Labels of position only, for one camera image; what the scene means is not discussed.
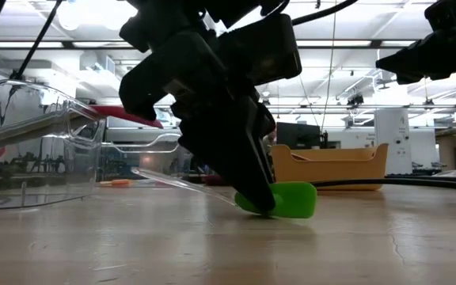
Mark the black computer monitor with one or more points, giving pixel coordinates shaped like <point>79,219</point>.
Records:
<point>297,135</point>

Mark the black ceiling spotlight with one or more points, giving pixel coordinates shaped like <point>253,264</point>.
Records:
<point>355,99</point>

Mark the orange plastic basket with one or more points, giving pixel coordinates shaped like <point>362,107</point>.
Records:
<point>331,166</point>

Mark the upper clear plastic container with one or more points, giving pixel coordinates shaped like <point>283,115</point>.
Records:
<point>149,150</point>

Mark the green mini silicone spatula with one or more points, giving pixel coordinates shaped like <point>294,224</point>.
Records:
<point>295,200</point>

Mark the orange mini silicone spatula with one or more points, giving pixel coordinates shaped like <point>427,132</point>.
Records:
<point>121,182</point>

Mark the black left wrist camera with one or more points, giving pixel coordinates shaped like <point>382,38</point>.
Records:
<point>263,47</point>

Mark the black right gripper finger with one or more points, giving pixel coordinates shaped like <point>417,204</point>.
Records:
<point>434,76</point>
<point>430,53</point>

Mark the black aluminium table frame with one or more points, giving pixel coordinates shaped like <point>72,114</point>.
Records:
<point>449,178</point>

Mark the black nylon slotted spoon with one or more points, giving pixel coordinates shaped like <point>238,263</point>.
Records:
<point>410,186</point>

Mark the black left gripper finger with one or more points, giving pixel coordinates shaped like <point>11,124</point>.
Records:
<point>232,158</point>
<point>265,130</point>

